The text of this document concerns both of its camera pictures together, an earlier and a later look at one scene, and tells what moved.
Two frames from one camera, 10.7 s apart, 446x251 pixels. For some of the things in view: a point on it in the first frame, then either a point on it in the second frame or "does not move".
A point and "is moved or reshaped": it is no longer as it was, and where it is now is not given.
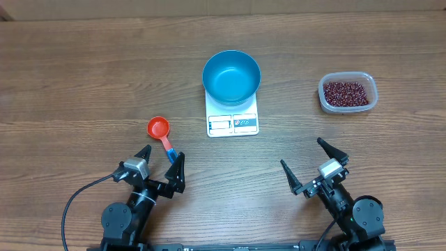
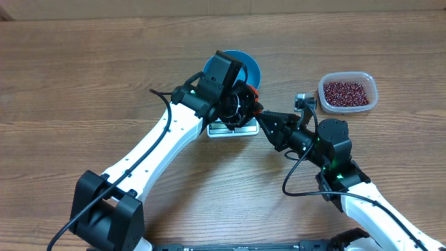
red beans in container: x=344 y=93 does not move
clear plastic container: x=347 y=92 does not move
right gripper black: x=316 y=185 → x=290 y=130
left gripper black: x=152 y=183 → x=246 y=98
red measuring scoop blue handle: x=158 y=127 is moved or reshaped
